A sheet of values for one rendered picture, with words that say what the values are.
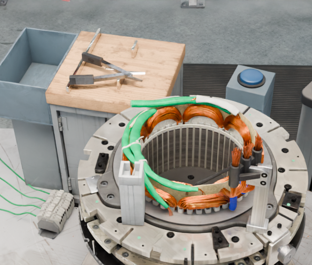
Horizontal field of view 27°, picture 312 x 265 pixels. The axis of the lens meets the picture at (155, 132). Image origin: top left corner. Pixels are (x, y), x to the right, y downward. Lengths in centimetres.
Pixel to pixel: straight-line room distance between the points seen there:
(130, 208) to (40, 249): 45
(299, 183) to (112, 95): 35
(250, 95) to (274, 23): 210
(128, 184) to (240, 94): 42
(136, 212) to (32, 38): 55
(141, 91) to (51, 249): 35
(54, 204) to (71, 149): 12
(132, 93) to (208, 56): 192
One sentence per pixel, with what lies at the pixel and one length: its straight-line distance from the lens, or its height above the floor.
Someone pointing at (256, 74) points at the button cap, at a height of 104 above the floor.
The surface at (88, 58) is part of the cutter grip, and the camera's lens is 114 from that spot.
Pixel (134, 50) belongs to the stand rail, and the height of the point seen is 108.
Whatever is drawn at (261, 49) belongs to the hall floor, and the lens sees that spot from 307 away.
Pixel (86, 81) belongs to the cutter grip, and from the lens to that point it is 110.
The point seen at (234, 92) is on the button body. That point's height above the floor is 102.
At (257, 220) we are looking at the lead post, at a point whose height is 112.
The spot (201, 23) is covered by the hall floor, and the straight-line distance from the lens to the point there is 322.
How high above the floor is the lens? 175
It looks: 42 degrees down
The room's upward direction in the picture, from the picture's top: 1 degrees counter-clockwise
